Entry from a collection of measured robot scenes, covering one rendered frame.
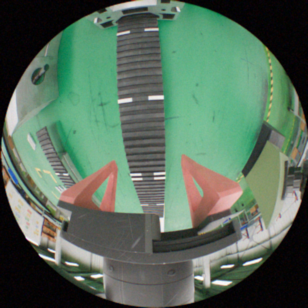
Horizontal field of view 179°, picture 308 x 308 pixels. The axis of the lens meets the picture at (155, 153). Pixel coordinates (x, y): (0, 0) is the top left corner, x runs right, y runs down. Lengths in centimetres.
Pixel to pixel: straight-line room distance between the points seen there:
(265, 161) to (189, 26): 33
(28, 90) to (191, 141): 26
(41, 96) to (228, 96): 27
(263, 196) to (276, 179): 6
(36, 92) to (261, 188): 49
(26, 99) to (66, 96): 8
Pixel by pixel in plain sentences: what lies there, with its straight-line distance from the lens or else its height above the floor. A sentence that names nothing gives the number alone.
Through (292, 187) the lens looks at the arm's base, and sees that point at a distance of 40.
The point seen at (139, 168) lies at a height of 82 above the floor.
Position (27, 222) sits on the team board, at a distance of 334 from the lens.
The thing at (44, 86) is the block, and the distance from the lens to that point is 19.
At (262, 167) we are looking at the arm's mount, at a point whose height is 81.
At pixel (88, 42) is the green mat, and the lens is 19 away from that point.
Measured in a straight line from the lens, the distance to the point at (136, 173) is 16.
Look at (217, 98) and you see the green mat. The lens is 17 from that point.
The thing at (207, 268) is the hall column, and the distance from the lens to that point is 658.
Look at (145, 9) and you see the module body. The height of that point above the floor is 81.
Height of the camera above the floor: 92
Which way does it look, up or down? 53 degrees down
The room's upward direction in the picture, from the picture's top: 177 degrees clockwise
